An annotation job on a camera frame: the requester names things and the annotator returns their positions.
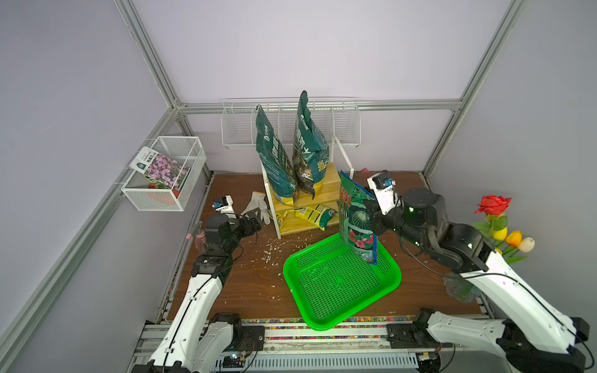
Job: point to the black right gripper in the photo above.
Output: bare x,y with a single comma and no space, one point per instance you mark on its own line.
378,224

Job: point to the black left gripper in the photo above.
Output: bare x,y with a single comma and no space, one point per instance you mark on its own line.
254,221

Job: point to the colourful green fertilizer bag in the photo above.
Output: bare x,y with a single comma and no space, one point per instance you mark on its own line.
355,219

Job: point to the dark green soil bag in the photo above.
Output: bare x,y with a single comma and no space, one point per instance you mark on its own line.
311,154
275,161

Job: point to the yellow fertilizer bag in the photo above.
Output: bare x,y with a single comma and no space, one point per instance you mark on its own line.
316,215

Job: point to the white frame wooden shelf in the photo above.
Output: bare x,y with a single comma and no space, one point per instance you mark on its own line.
283,218

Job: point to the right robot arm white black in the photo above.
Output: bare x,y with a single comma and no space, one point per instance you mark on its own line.
533,337

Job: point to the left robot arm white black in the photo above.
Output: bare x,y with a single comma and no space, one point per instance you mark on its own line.
200,289

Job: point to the white work glove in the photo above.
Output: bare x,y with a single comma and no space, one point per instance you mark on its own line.
258,201

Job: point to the pink spray bottle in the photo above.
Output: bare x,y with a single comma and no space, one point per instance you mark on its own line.
197,238

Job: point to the green plastic mesh tray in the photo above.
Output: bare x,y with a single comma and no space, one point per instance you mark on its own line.
330,283

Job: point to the pink flower seed packet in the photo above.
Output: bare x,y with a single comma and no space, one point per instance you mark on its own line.
159,168

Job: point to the artificial flower bouquet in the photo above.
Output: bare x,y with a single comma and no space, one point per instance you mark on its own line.
511,244

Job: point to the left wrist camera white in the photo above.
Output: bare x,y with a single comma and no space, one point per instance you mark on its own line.
224,205

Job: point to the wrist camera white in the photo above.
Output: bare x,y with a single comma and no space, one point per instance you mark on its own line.
383,186
224,205

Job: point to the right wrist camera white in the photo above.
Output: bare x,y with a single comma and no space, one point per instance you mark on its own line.
383,186

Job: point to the white wire wall basket long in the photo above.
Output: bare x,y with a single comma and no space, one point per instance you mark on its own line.
335,116

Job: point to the metal base rail frame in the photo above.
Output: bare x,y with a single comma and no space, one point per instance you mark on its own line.
359,345

